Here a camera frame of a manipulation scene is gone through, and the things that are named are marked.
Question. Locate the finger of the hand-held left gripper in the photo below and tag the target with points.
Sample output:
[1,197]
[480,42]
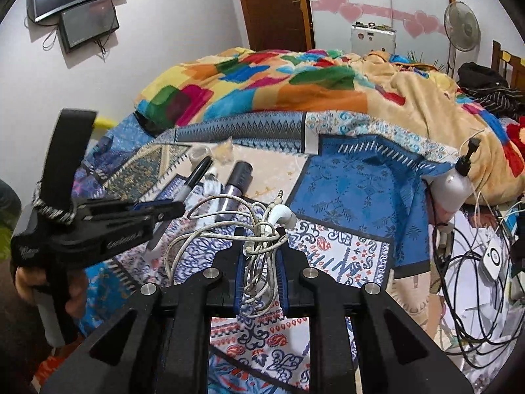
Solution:
[143,208]
[135,222]

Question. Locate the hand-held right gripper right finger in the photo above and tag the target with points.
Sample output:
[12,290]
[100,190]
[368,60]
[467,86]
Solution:
[284,273]

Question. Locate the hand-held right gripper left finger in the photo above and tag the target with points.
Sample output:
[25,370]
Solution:
[239,262]

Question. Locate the person's left hand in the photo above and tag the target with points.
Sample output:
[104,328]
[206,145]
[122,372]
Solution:
[78,295]

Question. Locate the black marker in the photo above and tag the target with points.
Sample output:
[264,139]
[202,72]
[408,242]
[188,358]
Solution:
[199,178]

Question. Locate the clear tape roll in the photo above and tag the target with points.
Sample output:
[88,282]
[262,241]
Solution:
[196,155]

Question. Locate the grey marker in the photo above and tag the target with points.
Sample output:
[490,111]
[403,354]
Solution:
[238,180]

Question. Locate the crumpled clear wrapper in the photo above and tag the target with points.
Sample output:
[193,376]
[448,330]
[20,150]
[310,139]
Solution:
[224,154]

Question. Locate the blue patterned bedsheet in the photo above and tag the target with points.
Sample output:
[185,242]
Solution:
[348,188]

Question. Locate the colourful patchwork quilt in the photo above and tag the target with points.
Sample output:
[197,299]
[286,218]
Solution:
[287,86]

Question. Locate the white pump bottle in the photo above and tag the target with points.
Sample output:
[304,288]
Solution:
[451,186]

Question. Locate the white charger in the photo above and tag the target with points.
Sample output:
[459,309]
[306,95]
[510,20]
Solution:
[492,258]

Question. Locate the brown wooden door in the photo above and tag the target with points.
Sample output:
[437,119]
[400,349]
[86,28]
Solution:
[275,8]

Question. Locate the white box appliance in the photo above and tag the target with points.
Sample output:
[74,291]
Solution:
[373,41]

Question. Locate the red plush toy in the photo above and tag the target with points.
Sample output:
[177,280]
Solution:
[517,131]

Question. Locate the black striped cloth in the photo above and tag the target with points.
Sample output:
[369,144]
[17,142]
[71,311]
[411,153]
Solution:
[484,82]

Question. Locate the standing fan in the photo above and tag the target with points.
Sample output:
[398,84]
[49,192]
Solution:
[461,24]

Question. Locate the wooden headboard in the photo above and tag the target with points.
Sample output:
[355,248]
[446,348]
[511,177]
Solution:
[510,63]

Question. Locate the yellow foam bed rail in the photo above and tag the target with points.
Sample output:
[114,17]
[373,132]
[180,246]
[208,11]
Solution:
[103,123]

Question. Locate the small black wall monitor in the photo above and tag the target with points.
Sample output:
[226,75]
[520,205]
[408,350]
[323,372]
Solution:
[88,24]

